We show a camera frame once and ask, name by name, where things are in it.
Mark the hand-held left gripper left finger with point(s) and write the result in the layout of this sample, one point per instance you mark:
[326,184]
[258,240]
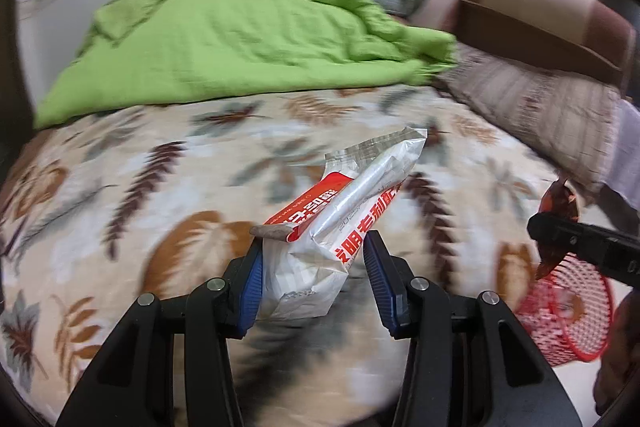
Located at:
[250,292]

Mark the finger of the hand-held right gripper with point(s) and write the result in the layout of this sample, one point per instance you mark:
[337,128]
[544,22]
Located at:
[565,234]

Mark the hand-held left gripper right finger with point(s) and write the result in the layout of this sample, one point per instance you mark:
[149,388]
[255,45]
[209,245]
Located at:
[382,292]

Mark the orange brown wrapper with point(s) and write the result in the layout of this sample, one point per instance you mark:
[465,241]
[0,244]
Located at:
[557,202]

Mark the white red snack wrapper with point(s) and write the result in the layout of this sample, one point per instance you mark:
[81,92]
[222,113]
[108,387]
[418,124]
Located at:
[310,267]

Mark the red mesh plastic basket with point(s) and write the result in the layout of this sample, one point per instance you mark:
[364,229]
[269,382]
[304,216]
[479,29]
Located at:
[565,327]

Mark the table with lilac cloth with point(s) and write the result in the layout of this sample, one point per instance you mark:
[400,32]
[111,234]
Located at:
[627,142]

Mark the striped beige pillow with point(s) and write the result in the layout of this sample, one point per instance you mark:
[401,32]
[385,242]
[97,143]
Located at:
[525,107]

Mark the leaf print blanket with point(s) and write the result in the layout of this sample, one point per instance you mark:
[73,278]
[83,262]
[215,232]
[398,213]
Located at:
[150,187]

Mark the brown beige striped cushion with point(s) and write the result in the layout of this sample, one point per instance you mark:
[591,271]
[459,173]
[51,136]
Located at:
[525,2]

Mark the green quilt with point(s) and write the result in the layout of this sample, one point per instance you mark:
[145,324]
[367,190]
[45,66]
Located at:
[225,32]

